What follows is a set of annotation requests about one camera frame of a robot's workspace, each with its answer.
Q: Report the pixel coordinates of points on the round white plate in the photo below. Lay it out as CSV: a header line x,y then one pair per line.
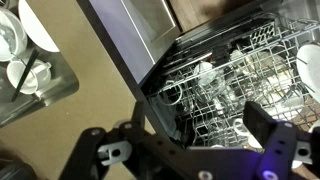
x,y
311,70
36,26

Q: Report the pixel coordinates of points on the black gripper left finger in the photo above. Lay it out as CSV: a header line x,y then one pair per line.
x,y
83,153

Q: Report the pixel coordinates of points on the stainless steel sink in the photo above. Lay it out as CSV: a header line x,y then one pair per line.
x,y
56,83

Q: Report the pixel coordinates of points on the grey sink base cabinet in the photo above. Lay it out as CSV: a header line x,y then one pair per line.
x,y
116,33

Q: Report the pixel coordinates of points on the clear drinking glass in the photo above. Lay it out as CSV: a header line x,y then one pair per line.
x,y
208,83

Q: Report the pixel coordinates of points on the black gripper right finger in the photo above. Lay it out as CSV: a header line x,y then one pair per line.
x,y
280,146

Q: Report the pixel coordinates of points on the white ceramic bowl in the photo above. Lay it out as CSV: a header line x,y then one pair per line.
x,y
15,30

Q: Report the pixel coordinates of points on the black dishwasher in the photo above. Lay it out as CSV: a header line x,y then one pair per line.
x,y
206,33

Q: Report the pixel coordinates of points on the grey cutlery basket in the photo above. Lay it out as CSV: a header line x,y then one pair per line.
x,y
263,33

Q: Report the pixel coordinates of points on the white ceramic mug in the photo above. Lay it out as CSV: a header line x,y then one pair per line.
x,y
36,71

